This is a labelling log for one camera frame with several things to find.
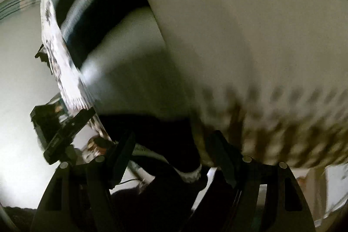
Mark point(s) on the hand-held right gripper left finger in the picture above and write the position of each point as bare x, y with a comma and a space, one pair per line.
123, 150

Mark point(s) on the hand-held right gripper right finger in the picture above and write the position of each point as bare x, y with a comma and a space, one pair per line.
223, 153

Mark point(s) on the narrow grey-green curtain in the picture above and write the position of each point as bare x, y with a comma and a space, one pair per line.
16, 2

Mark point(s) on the floral bed blanket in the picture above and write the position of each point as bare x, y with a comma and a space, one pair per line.
258, 31

